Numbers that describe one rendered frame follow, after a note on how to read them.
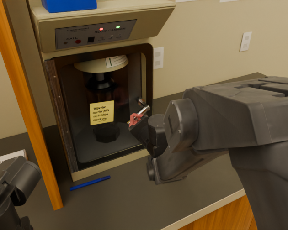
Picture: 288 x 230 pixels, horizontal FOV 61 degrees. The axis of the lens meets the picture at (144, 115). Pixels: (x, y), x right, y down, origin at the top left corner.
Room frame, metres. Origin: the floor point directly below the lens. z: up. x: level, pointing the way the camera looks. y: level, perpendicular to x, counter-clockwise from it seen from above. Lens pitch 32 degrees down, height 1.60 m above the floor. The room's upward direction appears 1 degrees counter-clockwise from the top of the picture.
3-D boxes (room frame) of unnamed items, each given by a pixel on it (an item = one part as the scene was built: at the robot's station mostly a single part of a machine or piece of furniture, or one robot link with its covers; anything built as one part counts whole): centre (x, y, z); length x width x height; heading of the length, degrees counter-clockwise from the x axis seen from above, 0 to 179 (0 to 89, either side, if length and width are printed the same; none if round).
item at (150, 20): (0.62, 0.09, 1.46); 0.32 x 0.11 x 0.10; 116
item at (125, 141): (0.66, 0.11, 1.19); 0.30 x 0.01 x 0.40; 116
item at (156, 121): (0.46, -0.04, 1.21); 0.12 x 0.09 x 0.11; 10
